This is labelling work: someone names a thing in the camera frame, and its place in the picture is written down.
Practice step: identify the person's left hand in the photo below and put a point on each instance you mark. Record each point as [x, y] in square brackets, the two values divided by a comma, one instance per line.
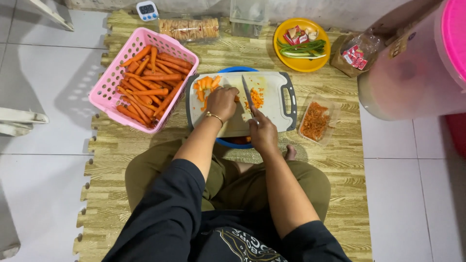
[222, 103]

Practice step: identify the person's right hand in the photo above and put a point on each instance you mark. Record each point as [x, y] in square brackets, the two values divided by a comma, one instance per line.
[263, 133]

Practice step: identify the person's left fingers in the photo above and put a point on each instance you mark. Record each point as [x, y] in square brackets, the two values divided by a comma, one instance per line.
[229, 91]

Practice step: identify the steel kitchen knife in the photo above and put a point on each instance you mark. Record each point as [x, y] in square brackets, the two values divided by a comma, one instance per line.
[247, 94]

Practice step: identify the blue round bowl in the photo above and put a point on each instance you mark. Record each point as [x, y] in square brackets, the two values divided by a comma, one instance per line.
[236, 69]

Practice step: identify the pile of carrot sticks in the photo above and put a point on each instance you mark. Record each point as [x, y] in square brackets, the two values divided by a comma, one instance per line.
[204, 84]

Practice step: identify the pile of diced carrot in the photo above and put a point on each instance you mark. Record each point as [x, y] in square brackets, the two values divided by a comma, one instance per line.
[256, 98]

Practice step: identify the white cutting board grey rim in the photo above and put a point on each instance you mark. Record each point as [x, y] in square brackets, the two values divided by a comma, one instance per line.
[271, 98]

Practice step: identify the carrot pieces in bowl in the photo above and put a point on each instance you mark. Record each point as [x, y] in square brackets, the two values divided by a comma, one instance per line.
[238, 139]

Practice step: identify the clear pack of crackers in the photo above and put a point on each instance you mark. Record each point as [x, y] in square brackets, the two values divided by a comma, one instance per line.
[189, 29]

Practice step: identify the heap of peeled carrots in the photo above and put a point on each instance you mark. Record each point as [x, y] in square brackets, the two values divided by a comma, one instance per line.
[153, 85]

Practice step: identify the clear plastic container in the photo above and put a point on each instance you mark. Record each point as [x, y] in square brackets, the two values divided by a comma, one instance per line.
[249, 16]

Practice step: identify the yellow round plate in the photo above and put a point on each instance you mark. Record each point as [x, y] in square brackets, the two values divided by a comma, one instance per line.
[302, 63]

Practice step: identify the bunch of green onions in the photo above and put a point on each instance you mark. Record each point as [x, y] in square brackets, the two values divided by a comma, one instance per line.
[304, 49]

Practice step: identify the red seasoning packets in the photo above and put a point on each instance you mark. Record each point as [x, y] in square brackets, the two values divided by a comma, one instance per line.
[295, 35]

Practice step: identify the person's foot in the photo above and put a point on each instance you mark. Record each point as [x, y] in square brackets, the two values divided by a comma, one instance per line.
[290, 153]

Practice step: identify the clear tray of carrot peels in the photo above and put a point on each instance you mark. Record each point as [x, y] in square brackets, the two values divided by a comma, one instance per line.
[315, 122]

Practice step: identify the person's olive trousers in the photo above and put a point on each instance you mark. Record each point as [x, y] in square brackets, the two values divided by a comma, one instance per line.
[225, 182]

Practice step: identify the garlic cloves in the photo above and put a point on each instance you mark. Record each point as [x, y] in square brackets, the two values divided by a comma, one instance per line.
[312, 34]

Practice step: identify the white digital kitchen timer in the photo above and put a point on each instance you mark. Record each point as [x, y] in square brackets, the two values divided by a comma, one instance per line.
[147, 10]

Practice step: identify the pink plastic basket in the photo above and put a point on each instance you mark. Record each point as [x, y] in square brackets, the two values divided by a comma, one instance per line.
[105, 91]

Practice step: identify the strip of red sachets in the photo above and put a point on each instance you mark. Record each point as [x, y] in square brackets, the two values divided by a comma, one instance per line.
[355, 58]

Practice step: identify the wood pattern foam mat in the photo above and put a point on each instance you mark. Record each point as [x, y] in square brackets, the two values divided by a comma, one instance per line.
[116, 174]

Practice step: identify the person's black shirt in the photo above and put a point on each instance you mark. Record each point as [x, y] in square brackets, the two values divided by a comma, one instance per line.
[163, 222]

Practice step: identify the large translucent tub pink lid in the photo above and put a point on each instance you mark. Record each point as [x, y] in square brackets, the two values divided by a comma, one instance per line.
[411, 69]

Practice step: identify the red plastic object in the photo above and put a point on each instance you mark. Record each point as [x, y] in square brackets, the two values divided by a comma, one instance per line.
[458, 133]

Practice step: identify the white furniture frame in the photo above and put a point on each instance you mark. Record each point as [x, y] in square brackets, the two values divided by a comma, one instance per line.
[51, 12]
[22, 120]

